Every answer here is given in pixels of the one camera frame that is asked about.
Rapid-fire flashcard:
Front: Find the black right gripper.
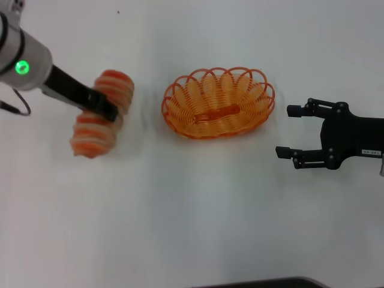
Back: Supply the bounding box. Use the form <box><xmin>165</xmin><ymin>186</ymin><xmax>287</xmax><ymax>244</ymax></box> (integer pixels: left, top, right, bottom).
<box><xmin>275</xmin><ymin>97</ymin><xmax>384</xmax><ymax>171</ymax></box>

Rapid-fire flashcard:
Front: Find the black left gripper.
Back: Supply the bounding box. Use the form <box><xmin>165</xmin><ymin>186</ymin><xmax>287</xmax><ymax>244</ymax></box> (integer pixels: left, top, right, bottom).
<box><xmin>41</xmin><ymin>64</ymin><xmax>119</xmax><ymax>123</ymax></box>

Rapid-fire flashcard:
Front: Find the orange striped bread loaf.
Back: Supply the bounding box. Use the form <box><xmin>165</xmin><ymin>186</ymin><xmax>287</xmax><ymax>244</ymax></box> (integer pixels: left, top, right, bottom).
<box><xmin>69</xmin><ymin>69</ymin><xmax>135</xmax><ymax>160</ymax></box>

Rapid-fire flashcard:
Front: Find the orange woven plastic basket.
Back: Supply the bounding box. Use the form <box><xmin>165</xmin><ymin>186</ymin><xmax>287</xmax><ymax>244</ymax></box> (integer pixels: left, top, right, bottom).
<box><xmin>161</xmin><ymin>67</ymin><xmax>276</xmax><ymax>140</ymax></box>

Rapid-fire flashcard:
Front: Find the black robot torso edge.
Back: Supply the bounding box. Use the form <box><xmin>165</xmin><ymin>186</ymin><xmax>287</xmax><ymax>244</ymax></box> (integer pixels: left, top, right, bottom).
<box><xmin>191</xmin><ymin>275</ymin><xmax>328</xmax><ymax>288</ymax></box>

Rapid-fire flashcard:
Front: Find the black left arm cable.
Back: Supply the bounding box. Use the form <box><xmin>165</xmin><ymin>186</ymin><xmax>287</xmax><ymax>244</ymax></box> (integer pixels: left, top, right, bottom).
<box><xmin>0</xmin><ymin>88</ymin><xmax>32</xmax><ymax>116</ymax></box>

